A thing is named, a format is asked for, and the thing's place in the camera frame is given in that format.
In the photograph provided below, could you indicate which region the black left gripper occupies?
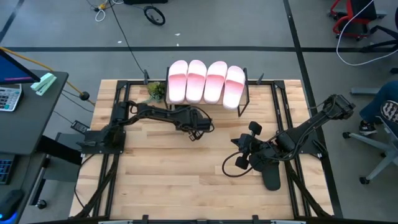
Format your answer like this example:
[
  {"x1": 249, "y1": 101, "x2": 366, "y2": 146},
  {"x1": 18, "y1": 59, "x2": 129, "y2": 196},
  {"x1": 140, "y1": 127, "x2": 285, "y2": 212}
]
[{"x1": 175, "y1": 106, "x2": 215, "y2": 142}]

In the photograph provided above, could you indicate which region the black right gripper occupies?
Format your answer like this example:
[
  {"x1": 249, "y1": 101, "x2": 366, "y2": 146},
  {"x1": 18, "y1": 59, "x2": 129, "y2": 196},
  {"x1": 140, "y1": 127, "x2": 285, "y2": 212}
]
[{"x1": 230, "y1": 121, "x2": 280, "y2": 171}]

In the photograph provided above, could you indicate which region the pink slide sandal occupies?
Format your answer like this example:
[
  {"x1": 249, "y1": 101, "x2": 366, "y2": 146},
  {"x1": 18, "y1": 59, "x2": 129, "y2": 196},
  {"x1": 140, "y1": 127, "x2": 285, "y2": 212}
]
[
  {"x1": 222, "y1": 65, "x2": 246, "y2": 110},
  {"x1": 167, "y1": 60, "x2": 189, "y2": 105},
  {"x1": 185, "y1": 59, "x2": 208, "y2": 104},
  {"x1": 203, "y1": 60, "x2": 228, "y2": 105}
]

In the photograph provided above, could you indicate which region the black slide sandal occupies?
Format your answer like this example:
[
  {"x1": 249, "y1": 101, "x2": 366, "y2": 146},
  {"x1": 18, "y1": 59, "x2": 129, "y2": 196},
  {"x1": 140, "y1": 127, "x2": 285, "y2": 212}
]
[{"x1": 259, "y1": 161, "x2": 282, "y2": 192}]

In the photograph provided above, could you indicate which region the wooden shelf with black frame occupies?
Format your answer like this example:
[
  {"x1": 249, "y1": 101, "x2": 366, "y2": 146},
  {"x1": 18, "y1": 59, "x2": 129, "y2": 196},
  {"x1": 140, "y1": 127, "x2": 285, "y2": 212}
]
[{"x1": 164, "y1": 67, "x2": 251, "y2": 118}]

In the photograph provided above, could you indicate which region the small green plant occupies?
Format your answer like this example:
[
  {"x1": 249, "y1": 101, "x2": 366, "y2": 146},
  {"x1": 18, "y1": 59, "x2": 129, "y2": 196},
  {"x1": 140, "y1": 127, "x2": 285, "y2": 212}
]
[{"x1": 142, "y1": 81, "x2": 167, "y2": 105}]

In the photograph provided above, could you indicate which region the black power adapter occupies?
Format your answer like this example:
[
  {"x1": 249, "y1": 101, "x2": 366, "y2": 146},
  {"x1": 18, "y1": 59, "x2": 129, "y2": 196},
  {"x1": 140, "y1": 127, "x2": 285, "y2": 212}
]
[{"x1": 70, "y1": 119, "x2": 91, "y2": 134}]

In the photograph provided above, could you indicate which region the person's shoe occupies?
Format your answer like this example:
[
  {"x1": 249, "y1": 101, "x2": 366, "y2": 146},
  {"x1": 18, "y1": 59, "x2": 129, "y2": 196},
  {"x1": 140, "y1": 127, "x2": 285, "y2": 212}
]
[{"x1": 359, "y1": 120, "x2": 379, "y2": 137}]

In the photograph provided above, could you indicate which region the grey floor bar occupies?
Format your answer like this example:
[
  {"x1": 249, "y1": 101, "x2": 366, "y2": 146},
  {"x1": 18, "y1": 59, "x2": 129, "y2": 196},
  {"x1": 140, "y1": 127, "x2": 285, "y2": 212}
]
[{"x1": 350, "y1": 86, "x2": 381, "y2": 96}]

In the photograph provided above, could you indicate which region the person's leg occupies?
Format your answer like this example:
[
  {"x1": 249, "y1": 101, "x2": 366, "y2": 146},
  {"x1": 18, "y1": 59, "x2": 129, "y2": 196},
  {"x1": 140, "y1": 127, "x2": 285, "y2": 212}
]
[{"x1": 360, "y1": 80, "x2": 398, "y2": 125}]

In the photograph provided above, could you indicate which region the grey office chair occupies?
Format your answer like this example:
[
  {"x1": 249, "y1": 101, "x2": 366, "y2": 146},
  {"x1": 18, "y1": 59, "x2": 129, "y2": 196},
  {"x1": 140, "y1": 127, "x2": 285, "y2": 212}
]
[{"x1": 341, "y1": 101, "x2": 398, "y2": 185}]

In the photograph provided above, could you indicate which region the mint green stapler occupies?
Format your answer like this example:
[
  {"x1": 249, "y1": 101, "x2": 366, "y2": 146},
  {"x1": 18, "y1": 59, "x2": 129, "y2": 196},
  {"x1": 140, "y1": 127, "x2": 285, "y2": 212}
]
[{"x1": 30, "y1": 72, "x2": 58, "y2": 96}]

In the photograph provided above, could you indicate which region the black desk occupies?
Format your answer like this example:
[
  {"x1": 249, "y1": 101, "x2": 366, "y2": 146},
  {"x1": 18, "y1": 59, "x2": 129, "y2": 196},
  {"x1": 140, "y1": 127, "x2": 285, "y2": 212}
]
[{"x1": 0, "y1": 70, "x2": 83, "y2": 218}]

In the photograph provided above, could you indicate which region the red and black chair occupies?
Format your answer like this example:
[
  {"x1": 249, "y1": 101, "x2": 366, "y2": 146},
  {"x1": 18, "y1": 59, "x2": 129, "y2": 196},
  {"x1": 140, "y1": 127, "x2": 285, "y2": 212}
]
[{"x1": 328, "y1": 0, "x2": 388, "y2": 41}]

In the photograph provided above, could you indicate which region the black chair base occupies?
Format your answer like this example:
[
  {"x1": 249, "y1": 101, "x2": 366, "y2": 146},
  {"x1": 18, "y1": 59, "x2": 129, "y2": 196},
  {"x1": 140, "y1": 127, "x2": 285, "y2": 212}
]
[{"x1": 360, "y1": 24, "x2": 398, "y2": 54}]

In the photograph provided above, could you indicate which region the grey calculator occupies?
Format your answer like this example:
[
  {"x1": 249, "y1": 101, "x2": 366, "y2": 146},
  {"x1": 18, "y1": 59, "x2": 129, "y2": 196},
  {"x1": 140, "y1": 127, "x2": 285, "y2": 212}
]
[{"x1": 0, "y1": 83, "x2": 23, "y2": 112}]

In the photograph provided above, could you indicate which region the computer monitor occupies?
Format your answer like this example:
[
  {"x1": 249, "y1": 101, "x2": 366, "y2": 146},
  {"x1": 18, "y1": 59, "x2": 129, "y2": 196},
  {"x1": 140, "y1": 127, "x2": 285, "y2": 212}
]
[{"x1": 0, "y1": 49, "x2": 41, "y2": 85}]

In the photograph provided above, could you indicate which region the backlit keyboard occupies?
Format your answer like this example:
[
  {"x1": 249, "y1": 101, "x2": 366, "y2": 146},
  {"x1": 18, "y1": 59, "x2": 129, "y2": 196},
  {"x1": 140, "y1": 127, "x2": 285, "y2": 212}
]
[{"x1": 0, "y1": 154, "x2": 15, "y2": 186}]

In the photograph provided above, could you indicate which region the black computer mouse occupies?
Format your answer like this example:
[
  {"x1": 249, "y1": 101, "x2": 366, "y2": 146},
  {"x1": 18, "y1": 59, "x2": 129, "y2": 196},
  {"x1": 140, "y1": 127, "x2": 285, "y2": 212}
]
[{"x1": 0, "y1": 189, "x2": 25, "y2": 222}]

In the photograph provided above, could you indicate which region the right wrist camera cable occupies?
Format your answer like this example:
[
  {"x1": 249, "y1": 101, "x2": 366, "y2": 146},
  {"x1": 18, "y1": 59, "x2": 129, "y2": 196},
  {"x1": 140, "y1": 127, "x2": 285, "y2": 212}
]
[{"x1": 221, "y1": 151, "x2": 252, "y2": 178}]

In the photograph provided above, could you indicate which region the black metal table frame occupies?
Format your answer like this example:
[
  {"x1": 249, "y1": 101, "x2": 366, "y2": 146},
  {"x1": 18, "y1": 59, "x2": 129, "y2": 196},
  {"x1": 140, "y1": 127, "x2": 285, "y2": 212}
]
[{"x1": 70, "y1": 79, "x2": 335, "y2": 224}]

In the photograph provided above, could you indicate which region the long black floor cable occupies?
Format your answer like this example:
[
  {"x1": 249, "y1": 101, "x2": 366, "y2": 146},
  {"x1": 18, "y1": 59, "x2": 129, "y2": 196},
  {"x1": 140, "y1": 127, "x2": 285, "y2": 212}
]
[{"x1": 107, "y1": 0, "x2": 147, "y2": 77}]

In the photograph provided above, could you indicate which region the coiled black cable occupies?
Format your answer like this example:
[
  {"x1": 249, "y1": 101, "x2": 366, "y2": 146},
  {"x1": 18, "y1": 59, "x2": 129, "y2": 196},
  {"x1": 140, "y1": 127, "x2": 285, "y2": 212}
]
[{"x1": 142, "y1": 5, "x2": 166, "y2": 26}]

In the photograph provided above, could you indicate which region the long white floor cable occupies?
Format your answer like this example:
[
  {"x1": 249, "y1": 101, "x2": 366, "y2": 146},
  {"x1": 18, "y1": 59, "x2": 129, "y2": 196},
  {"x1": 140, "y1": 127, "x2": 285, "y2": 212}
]
[{"x1": 336, "y1": 0, "x2": 398, "y2": 67}]

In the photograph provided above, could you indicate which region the white cable loop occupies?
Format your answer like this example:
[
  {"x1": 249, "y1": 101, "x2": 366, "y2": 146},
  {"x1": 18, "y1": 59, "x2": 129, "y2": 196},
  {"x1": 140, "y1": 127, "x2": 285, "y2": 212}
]
[{"x1": 94, "y1": 0, "x2": 124, "y2": 22}]

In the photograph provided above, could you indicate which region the yellow cable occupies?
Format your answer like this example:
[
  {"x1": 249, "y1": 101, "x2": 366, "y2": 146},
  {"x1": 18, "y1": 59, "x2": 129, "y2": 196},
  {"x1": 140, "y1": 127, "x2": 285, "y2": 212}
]
[{"x1": 0, "y1": 46, "x2": 96, "y2": 106}]

